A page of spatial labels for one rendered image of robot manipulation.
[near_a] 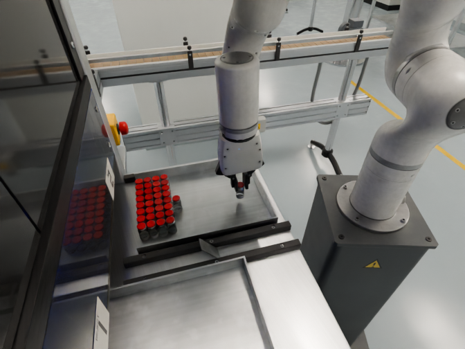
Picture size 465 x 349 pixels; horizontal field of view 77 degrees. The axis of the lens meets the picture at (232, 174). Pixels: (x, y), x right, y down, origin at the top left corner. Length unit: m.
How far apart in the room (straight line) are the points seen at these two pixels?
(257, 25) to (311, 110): 1.49
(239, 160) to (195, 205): 0.21
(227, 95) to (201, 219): 0.34
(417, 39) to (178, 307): 0.69
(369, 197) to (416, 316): 1.09
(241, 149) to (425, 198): 1.91
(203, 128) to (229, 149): 1.13
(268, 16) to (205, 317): 0.55
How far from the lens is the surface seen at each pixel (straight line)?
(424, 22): 0.62
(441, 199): 2.48
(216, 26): 2.17
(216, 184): 0.85
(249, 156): 0.67
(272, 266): 0.69
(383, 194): 0.80
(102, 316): 0.52
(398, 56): 0.70
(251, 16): 0.51
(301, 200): 2.06
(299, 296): 0.67
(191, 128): 1.74
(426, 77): 0.63
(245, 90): 0.56
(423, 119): 0.62
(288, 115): 1.90
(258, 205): 0.80
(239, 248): 0.71
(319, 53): 1.78
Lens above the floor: 1.47
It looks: 42 degrees down
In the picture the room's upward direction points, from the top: straight up
